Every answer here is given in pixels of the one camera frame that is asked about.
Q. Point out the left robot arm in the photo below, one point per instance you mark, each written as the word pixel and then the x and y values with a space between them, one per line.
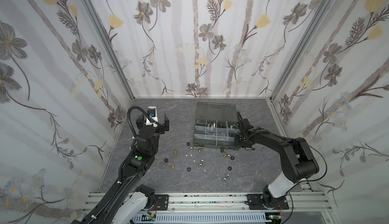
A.
pixel 125 198

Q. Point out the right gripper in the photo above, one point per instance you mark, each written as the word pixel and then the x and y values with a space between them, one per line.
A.
pixel 244 132

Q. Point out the silver nut pair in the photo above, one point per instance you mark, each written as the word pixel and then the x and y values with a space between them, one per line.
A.
pixel 226 177

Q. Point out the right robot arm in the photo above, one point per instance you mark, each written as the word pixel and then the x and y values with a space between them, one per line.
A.
pixel 297 160

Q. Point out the white cable duct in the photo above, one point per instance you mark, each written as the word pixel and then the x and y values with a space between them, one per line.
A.
pixel 202 218

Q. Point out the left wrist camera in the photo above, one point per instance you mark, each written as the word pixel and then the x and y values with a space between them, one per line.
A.
pixel 152 114

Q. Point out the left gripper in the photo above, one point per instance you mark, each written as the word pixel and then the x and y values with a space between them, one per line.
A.
pixel 163 127

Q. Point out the aluminium front rail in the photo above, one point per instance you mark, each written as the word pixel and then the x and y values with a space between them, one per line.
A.
pixel 304 201

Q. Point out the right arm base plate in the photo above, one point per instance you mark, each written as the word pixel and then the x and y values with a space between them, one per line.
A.
pixel 258 201

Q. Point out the green compartment organizer box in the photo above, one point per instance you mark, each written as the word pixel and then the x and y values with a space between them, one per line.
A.
pixel 216 126

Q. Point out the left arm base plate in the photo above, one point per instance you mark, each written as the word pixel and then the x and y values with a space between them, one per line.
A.
pixel 160 203

